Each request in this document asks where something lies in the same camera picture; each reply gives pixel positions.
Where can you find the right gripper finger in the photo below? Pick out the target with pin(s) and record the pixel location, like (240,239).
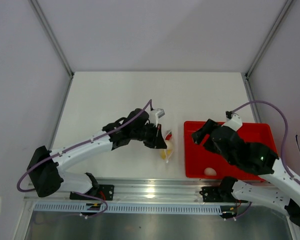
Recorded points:
(209,126)
(209,145)

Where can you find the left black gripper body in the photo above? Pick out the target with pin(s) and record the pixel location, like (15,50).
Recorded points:
(147,134)

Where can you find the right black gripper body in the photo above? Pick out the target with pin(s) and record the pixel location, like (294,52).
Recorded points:
(229,157)

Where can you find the yellow toy pepper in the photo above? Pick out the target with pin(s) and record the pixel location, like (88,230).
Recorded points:
(165,154)

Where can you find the clear zip top bag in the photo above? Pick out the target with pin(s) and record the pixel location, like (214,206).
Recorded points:
(172,140)

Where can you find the white egg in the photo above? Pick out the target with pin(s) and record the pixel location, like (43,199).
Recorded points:
(169,145)
(210,172)

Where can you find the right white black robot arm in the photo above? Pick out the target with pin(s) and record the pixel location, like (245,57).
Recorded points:
(253,158)

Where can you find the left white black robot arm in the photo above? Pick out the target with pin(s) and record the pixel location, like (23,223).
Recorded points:
(48,169)

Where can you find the red plastic tray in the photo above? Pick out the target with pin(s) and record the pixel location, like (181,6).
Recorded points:
(197,158)

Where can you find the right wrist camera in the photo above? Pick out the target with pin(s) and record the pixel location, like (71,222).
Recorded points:
(233,121)

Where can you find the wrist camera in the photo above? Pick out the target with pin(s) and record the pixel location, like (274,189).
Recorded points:
(233,121)
(155,115)

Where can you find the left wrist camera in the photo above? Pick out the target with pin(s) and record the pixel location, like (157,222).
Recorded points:
(155,115)

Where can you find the aluminium mounting rail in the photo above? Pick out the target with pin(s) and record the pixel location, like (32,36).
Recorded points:
(158,191)

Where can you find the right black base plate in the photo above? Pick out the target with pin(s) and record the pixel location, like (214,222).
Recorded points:
(211,194)

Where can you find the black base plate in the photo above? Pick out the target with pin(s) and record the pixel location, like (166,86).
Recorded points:
(107,192)
(211,194)

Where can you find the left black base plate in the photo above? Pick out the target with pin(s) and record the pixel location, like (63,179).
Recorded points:
(107,192)

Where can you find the white slotted cable duct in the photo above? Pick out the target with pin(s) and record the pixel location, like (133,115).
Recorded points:
(129,208)

